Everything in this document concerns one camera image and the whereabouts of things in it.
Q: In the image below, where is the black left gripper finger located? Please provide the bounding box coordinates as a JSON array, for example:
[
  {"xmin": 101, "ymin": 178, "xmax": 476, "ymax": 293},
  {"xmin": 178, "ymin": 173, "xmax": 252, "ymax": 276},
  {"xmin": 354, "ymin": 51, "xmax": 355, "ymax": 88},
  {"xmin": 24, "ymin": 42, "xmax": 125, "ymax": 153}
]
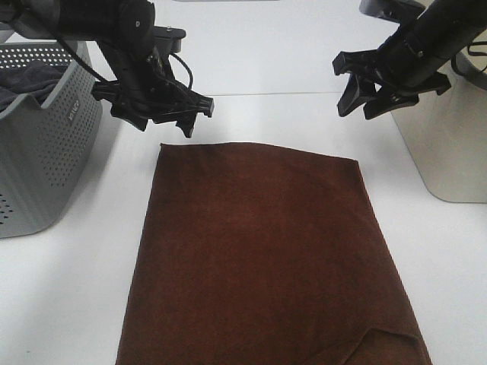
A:
[
  {"xmin": 110, "ymin": 106, "xmax": 148, "ymax": 132},
  {"xmin": 152, "ymin": 112, "xmax": 196, "ymax": 138}
]

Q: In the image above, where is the brown towel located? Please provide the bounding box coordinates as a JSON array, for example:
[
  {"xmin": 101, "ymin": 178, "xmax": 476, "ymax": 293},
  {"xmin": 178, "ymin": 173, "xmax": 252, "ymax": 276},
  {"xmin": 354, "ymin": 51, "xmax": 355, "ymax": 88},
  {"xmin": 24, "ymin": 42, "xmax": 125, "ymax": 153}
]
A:
[{"xmin": 116, "ymin": 143, "xmax": 430, "ymax": 364}]

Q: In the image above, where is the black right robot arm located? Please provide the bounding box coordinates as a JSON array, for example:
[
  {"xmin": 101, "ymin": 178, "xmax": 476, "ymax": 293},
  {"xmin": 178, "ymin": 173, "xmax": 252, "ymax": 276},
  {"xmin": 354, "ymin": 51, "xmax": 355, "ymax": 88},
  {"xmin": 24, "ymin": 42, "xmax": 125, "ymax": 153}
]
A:
[{"xmin": 332, "ymin": 0, "xmax": 486, "ymax": 120}]

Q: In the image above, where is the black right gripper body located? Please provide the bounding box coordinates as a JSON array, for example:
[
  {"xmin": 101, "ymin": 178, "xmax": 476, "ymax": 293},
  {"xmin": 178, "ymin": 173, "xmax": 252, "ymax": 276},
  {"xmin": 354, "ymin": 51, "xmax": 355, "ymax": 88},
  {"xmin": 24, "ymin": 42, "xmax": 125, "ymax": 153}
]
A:
[{"xmin": 332, "ymin": 32, "xmax": 452, "ymax": 95}]

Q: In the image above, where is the grey perforated laundry basket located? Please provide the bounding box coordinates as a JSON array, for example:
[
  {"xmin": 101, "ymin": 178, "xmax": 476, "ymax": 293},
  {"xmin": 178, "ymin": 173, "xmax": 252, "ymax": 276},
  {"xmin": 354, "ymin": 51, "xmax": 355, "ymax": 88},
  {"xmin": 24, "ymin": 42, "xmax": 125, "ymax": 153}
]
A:
[{"xmin": 1, "ymin": 42, "xmax": 103, "ymax": 238}]

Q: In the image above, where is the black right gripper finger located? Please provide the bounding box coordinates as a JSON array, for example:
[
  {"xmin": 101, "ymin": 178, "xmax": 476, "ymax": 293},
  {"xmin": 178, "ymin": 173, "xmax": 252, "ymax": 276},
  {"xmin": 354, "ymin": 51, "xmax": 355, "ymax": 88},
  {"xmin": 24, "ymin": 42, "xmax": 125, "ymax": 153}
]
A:
[
  {"xmin": 363, "ymin": 94, "xmax": 419, "ymax": 120},
  {"xmin": 337, "ymin": 74, "xmax": 377, "ymax": 116}
]

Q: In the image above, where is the beige bin with grey rim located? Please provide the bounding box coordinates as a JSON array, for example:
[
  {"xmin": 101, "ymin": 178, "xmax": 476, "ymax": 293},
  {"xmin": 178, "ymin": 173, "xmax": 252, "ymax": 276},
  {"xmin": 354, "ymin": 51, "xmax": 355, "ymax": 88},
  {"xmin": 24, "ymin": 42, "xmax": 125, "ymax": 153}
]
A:
[{"xmin": 392, "ymin": 33, "xmax": 486, "ymax": 203}]

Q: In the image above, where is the grey towel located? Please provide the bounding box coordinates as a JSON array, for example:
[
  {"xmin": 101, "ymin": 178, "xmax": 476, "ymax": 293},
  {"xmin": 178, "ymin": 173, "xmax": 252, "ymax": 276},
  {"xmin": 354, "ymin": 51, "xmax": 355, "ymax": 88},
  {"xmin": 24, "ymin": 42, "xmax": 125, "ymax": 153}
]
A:
[{"xmin": 1, "ymin": 61, "xmax": 68, "ymax": 111}]

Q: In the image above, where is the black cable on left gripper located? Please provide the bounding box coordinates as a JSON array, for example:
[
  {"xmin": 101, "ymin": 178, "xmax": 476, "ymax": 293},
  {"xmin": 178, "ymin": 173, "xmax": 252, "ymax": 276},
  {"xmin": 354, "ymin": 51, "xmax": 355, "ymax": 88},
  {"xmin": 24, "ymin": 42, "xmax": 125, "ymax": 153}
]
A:
[{"xmin": 53, "ymin": 36, "xmax": 195, "ymax": 102}]

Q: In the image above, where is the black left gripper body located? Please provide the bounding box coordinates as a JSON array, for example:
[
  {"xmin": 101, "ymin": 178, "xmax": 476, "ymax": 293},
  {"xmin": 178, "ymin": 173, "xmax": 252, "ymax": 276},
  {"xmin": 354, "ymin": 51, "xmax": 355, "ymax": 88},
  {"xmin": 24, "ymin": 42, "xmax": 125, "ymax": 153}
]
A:
[{"xmin": 91, "ymin": 25, "xmax": 214, "ymax": 118}]

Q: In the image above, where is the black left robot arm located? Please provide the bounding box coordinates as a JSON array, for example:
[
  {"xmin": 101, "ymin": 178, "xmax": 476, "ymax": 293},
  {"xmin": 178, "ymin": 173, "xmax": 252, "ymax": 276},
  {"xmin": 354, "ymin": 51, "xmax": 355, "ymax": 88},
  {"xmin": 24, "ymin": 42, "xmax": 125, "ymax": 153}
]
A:
[{"xmin": 1, "ymin": 1, "xmax": 214, "ymax": 138}]

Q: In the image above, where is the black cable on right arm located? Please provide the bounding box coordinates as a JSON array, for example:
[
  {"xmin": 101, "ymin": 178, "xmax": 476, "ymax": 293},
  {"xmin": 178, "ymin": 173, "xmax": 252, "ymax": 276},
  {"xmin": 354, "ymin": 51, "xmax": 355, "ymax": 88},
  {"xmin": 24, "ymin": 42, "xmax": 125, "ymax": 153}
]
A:
[{"xmin": 450, "ymin": 40, "xmax": 487, "ymax": 79}]

